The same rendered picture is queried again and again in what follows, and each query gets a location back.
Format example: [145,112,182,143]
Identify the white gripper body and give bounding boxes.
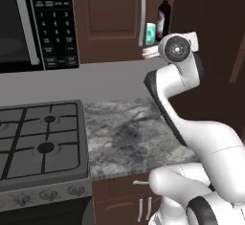
[142,44,162,59]

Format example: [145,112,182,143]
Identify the teal mug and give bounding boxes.
[145,22,158,47]

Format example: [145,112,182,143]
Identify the dark red wine bottle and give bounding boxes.
[155,0,172,43]

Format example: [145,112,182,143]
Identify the dark brown open cabinet door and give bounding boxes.
[168,0,245,133]

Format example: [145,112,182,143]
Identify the brown base cabinet door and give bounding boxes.
[144,193,165,225]
[93,195,145,225]

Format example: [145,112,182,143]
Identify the black microwave oven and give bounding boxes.
[0,0,81,75]

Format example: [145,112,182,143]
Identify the brown drawer front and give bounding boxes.
[91,172,151,204]

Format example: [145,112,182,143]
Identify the grey gas hob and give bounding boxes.
[0,99,94,214]

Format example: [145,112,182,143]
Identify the silver hob knob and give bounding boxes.
[67,184,87,198]
[38,188,59,203]
[12,192,32,208]

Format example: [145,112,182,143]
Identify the silver wall cabinet handle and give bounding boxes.
[137,0,148,48]

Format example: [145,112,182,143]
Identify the brown wall cabinet door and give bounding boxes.
[70,0,148,66]

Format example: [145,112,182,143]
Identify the silver microwave door handle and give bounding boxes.
[11,0,41,67]

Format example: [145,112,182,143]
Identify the silver drawer handle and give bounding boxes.
[132,179,150,187]

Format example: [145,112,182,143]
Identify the silver base cabinet handle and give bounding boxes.
[145,196,153,221]
[137,197,145,223]

